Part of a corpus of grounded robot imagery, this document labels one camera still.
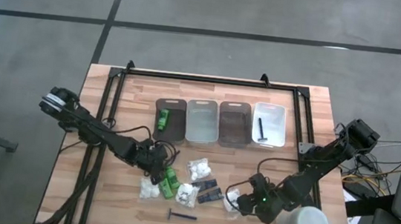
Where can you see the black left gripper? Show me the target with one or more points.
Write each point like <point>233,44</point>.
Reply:
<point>149,157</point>

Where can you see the white plastic bin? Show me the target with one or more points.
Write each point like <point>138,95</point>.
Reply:
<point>275,123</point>

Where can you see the clear grey plastic bin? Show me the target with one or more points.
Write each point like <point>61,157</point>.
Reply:
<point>202,122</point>

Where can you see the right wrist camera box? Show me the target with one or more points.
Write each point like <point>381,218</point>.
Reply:
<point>263,197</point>

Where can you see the white plastic cup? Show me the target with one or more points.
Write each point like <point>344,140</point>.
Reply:
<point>304,223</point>

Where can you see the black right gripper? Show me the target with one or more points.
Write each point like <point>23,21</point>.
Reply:
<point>270,212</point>

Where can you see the grey metal bracket plate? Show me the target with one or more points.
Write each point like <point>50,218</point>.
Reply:
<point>306,147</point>

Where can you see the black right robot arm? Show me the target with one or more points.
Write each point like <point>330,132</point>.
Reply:
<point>314,168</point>

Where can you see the dark brown plastic bin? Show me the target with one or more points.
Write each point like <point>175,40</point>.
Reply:
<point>176,124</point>

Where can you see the printed bag of cotton balls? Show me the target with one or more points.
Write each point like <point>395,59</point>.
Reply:
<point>231,203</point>
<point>186,194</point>

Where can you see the black comb packet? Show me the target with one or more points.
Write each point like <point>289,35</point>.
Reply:
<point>205,184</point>
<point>211,196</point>

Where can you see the black metal table frame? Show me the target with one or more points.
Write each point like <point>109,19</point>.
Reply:
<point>207,79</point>

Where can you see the green toiletry tube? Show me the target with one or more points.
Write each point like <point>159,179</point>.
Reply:
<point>166,189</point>
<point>162,119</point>
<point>171,179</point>

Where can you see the translucent brown plastic bin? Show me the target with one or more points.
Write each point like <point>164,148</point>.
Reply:
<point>235,125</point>

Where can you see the plain bag of cotton balls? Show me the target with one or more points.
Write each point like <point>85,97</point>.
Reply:
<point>199,169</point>
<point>148,189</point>

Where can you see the dark blue disposable razor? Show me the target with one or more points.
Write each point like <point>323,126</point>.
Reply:
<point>261,127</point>
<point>184,216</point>

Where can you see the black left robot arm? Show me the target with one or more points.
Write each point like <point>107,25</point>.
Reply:
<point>87,126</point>

